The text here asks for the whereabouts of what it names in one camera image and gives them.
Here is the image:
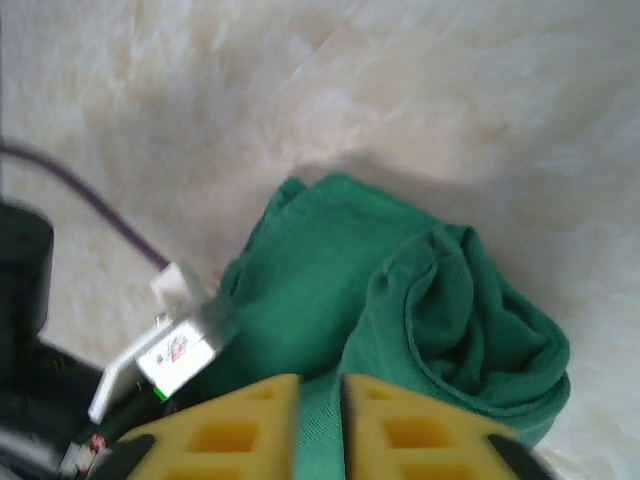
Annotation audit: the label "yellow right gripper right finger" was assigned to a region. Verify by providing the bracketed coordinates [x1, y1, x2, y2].
[341, 373, 557, 480]

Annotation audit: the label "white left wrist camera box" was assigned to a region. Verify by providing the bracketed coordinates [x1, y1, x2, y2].
[88, 262, 240, 422]

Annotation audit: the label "green long pants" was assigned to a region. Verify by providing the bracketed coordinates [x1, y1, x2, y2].
[214, 172, 572, 480]

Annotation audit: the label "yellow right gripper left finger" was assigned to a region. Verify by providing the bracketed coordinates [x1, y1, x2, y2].
[107, 373, 302, 480]

